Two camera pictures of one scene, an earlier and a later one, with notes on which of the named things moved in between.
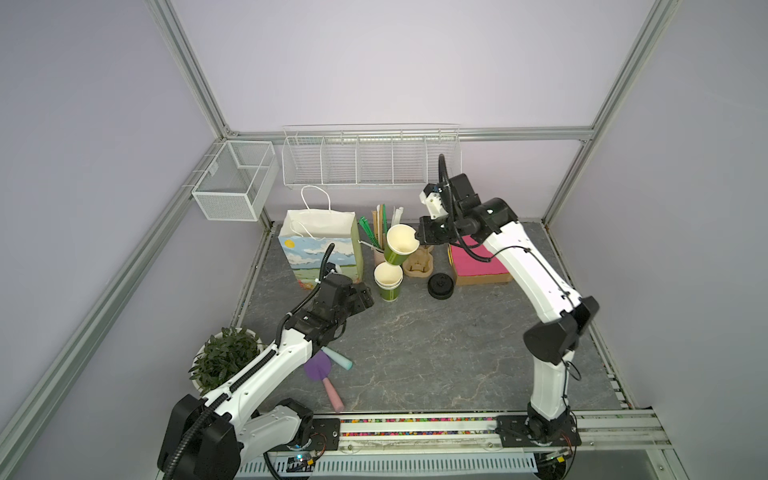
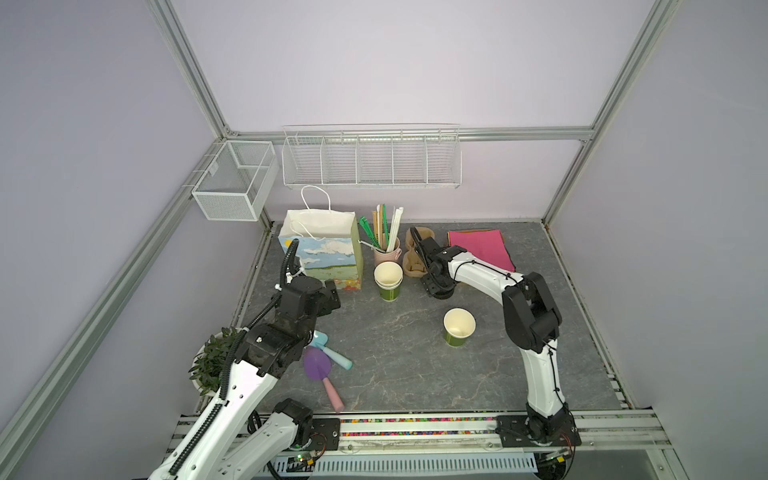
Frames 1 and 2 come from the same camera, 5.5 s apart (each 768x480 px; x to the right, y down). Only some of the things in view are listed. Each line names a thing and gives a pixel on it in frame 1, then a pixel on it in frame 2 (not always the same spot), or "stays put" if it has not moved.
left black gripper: (361, 297) -> (325, 305)
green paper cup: (399, 244) -> (458, 324)
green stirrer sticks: (365, 224) stays put
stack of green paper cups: (389, 278) stays put
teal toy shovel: (339, 359) stays put
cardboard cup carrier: (420, 264) stays put
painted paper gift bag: (306, 234) stays put
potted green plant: (221, 355) stays put
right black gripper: (426, 232) -> (428, 285)
